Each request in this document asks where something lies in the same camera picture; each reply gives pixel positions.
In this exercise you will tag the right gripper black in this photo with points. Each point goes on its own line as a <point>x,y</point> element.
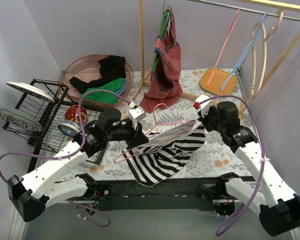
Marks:
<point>207,120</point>

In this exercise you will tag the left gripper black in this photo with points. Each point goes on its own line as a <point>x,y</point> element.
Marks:
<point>136,136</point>

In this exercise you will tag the pink wire hanger front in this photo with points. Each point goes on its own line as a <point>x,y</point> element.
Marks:
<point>117,161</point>

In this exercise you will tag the pink wire hanger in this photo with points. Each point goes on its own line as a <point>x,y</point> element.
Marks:
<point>117,161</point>
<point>224,44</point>

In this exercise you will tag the black white striped tank top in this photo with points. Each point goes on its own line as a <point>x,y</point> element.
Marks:
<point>166,154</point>

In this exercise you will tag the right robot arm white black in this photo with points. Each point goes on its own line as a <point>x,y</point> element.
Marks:
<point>275,203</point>

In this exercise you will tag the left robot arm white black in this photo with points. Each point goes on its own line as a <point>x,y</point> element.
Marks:
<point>33,192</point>

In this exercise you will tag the red tank top green trim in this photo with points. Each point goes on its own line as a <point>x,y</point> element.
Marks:
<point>165,88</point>

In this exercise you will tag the wooden hanger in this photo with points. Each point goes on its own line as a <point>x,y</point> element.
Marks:
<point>259,51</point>

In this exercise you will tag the green plastic hanger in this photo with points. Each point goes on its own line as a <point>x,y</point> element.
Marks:
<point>163,32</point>

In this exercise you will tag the green garment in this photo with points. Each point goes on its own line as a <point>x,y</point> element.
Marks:
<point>105,97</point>

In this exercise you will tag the blue garment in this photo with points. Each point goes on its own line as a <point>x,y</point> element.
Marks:
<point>122,88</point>

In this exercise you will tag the orange woven bamboo tray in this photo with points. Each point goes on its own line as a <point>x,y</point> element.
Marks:
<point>213,79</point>

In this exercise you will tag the red floral bowl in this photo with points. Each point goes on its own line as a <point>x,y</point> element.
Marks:
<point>72,114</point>

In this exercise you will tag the blue white ceramic bowl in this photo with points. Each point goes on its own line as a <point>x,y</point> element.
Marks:
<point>69,128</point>

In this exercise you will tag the black garment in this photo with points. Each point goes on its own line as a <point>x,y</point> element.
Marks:
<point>111,68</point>

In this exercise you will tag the pink translucent plastic basin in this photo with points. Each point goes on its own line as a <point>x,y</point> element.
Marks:
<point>86,69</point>

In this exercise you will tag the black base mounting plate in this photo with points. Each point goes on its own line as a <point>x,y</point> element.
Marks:
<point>171,194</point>

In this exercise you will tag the white plate dark rim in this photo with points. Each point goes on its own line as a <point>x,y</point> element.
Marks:
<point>30,90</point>

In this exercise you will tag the blue patterned plate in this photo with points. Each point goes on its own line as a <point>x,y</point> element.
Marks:
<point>20,119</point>

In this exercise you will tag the metal hanging rod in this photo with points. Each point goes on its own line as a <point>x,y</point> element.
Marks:
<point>247,10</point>

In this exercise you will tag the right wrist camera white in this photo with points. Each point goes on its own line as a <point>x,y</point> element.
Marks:
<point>202,104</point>

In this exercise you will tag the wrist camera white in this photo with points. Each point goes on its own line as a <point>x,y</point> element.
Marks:
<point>135,114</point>
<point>202,104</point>

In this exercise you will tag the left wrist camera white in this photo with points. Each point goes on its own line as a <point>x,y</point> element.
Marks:
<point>135,114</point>

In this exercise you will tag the black wire dish rack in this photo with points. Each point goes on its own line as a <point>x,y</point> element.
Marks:
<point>48,113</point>

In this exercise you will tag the blue wire hanger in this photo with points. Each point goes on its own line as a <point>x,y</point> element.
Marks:
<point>246,50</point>

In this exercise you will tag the pink wire hanger rear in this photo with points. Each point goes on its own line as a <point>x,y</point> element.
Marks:
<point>224,44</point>

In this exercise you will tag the aluminium frame rail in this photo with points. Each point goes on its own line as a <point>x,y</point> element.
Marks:
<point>224,209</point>

